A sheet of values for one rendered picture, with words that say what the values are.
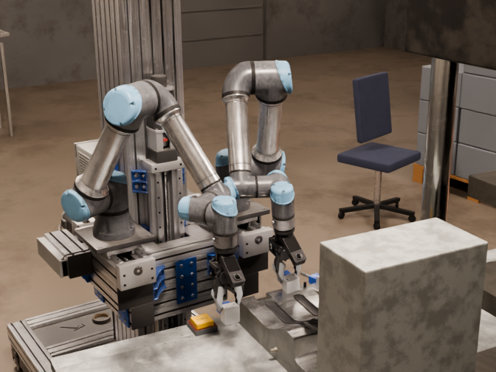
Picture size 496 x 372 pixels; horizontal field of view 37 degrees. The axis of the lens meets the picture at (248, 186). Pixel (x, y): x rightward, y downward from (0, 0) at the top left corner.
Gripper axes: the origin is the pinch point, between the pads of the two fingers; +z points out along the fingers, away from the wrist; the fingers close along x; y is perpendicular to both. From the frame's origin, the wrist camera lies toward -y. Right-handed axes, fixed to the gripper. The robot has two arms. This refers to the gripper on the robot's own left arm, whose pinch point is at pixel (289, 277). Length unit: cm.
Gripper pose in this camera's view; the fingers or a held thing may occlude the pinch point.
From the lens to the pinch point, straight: 259.0
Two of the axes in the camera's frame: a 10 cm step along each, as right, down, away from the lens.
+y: -4.6, -4.1, 7.9
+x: -8.9, 2.8, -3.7
